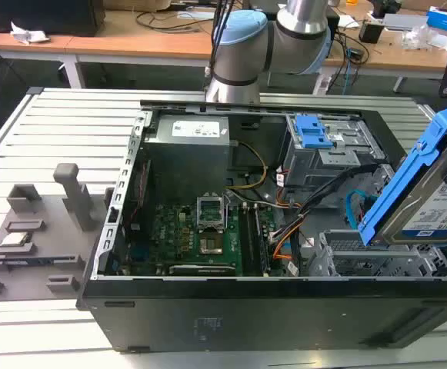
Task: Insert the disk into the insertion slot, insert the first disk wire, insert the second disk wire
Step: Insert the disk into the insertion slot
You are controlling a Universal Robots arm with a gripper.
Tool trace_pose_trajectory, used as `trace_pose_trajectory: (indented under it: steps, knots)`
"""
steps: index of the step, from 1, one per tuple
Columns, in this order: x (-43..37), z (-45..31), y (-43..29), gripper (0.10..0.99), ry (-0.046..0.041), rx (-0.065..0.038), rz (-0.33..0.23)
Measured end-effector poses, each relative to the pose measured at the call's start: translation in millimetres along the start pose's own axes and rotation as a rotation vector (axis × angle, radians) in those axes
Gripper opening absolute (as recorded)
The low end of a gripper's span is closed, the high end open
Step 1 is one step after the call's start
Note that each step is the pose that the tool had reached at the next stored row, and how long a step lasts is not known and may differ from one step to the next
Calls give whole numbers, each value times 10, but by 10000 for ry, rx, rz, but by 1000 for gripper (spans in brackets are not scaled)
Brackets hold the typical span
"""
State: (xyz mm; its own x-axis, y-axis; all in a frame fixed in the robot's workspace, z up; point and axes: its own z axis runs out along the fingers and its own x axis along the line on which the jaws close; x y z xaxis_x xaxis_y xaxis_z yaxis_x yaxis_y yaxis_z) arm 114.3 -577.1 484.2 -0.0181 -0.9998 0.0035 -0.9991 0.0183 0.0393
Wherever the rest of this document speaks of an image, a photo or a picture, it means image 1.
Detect grey parts rack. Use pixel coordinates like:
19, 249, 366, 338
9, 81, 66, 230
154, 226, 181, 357
0, 162, 117, 305

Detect white crumpled paper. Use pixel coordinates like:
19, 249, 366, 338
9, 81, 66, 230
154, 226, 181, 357
9, 20, 52, 45

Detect clear plastic bag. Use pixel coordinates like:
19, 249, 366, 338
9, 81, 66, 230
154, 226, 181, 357
401, 24, 447, 52

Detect silver CPU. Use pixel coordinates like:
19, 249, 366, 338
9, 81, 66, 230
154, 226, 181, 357
0, 231, 31, 248

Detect yellow wire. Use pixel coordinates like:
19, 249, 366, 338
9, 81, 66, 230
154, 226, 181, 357
225, 141, 269, 191

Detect wooden desk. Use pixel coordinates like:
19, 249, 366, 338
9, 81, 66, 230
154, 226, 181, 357
0, 5, 447, 94

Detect orange wires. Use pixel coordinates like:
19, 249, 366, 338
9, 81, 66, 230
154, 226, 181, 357
272, 224, 305, 264

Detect CPU socket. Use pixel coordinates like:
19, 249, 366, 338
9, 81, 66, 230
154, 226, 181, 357
197, 232, 225, 257

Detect small black device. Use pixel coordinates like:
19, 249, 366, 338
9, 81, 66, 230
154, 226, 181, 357
358, 18, 385, 45

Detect flat grey box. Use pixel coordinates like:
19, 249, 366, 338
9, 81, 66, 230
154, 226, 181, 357
382, 12, 430, 30

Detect hard disk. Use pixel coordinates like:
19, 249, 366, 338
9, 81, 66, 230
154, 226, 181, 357
357, 101, 447, 248

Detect metal socket cover frame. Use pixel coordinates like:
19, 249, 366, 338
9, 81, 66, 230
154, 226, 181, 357
195, 195, 228, 232

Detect metal drive cage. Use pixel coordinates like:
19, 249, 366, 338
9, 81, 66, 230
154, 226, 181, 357
282, 113, 386, 191

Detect black cables on desk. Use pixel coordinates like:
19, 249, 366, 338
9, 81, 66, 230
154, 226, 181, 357
135, 9, 216, 35

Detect black RAM slot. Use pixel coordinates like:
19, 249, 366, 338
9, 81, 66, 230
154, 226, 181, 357
254, 205, 272, 276
242, 205, 262, 274

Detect blue drive cage latch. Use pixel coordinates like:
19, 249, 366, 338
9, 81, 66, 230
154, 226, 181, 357
294, 114, 336, 149

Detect green motherboard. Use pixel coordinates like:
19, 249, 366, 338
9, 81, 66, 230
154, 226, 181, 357
125, 202, 285, 276

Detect blue disk wire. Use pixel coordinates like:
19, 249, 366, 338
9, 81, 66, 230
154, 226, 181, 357
345, 188, 379, 232

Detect black box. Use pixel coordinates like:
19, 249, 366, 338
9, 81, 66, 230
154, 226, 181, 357
0, 0, 107, 38

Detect grey power supply unit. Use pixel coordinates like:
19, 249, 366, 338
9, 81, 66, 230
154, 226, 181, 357
141, 114, 232, 195

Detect black open PC case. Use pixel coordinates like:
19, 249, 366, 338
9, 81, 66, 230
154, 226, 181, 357
75, 98, 447, 353

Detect black expansion slot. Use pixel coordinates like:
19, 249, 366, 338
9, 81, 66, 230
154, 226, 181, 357
168, 264, 236, 275

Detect black cable bundle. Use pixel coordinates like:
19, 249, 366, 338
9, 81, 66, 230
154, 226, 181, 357
275, 162, 390, 241

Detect metal disk bay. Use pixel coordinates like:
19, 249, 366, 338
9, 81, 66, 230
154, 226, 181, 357
308, 229, 447, 278

